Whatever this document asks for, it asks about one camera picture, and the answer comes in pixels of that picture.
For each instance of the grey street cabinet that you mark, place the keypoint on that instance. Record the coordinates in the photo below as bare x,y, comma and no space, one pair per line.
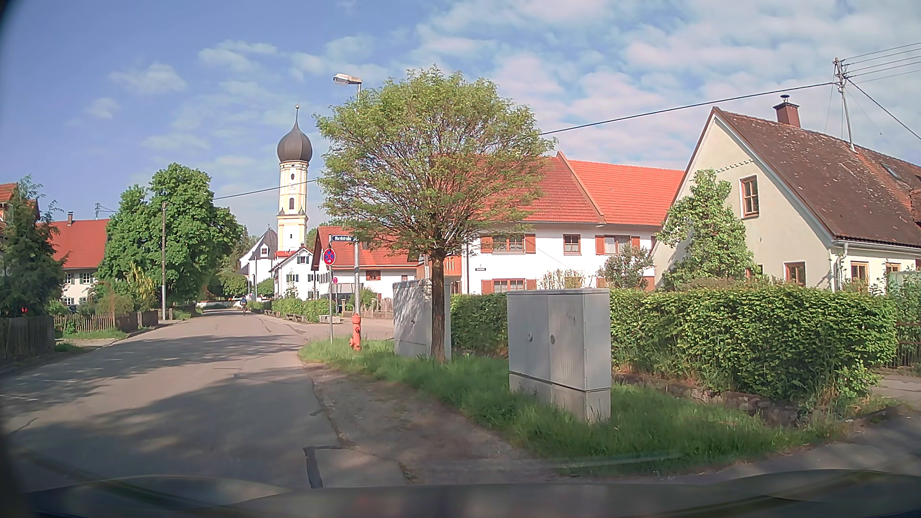
560,351
411,319

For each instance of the white house with red roof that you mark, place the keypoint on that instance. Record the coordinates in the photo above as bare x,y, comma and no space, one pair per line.
597,216
80,255
370,266

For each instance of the tree with light green crown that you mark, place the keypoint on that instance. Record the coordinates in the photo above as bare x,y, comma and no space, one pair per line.
432,158

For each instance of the red fire hydrant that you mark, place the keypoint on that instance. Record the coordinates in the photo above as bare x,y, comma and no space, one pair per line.
355,332

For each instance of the small bush with pale leaves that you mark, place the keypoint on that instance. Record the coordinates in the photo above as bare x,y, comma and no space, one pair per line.
624,267

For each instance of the low green hedge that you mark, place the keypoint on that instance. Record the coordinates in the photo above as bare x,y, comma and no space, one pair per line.
302,308

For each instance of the white gabled house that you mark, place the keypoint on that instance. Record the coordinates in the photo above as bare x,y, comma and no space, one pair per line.
293,273

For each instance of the gravel strip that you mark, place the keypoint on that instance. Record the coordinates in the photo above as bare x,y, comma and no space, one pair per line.
410,424

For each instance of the church tower with onion dome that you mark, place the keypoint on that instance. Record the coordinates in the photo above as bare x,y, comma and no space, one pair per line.
293,187

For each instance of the white house with dark roof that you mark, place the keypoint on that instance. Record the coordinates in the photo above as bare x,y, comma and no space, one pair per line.
259,260

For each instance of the grass verge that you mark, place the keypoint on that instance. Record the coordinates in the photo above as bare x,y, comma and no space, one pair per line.
575,424
93,334

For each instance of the car's own bonnet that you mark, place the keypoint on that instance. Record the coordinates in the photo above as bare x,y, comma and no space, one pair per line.
460,500

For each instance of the climbing green tree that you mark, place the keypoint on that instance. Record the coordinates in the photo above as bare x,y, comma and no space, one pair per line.
709,230

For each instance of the large dark green tree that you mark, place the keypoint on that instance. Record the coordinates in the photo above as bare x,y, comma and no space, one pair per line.
173,230

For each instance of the wooden pole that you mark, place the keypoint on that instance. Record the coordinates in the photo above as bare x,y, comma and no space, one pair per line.
163,259

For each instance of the grey asphalt road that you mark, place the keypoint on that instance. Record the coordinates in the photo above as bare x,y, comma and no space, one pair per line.
180,403

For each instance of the cream house with brown roof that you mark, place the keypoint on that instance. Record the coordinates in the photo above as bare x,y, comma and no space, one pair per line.
813,201

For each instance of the conifer tree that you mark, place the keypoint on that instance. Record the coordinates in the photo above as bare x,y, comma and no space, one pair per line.
27,252

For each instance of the wooden fence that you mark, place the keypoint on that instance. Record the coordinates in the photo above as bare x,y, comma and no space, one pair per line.
29,334

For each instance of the lamp post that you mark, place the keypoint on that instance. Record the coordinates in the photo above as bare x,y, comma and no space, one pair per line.
356,216

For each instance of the road sign on post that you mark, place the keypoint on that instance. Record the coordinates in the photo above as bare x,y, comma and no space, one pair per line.
329,257

